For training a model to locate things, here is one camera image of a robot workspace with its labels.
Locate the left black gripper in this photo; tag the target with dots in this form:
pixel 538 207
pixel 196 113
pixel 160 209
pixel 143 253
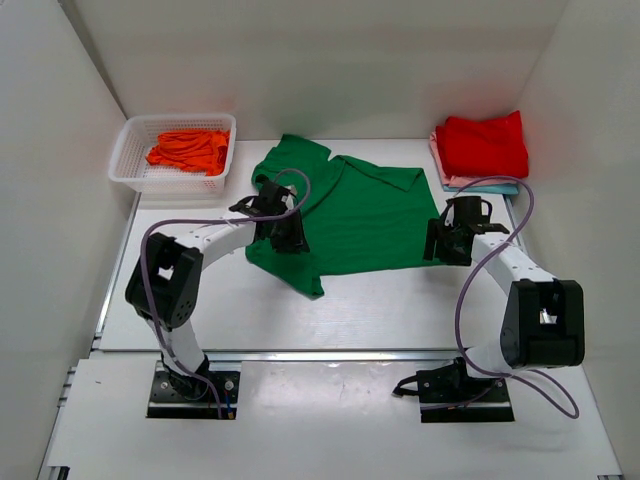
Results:
pixel 296 241

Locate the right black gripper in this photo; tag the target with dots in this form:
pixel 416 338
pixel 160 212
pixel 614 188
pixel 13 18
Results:
pixel 437 229

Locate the green t shirt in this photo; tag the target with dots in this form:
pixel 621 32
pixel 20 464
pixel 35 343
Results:
pixel 359 217

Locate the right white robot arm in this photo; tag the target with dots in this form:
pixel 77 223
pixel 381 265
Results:
pixel 543 322

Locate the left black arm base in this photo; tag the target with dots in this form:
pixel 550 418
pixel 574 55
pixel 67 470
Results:
pixel 173 396

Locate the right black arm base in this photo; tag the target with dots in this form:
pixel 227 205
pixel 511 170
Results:
pixel 449 395

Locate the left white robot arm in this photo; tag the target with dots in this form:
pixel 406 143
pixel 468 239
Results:
pixel 165 282

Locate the pink folded t shirt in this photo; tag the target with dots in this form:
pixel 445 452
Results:
pixel 454 182

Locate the light blue folded t shirt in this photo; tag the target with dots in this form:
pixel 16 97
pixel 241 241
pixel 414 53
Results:
pixel 498 189

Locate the red folded t shirt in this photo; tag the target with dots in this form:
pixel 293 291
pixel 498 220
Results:
pixel 468 148

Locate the orange t shirt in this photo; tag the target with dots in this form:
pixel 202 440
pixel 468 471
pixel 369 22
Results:
pixel 191 151

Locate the white plastic basket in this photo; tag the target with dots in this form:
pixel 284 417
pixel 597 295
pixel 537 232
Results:
pixel 129 166

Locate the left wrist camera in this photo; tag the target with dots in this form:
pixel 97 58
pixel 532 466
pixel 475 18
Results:
pixel 289 197

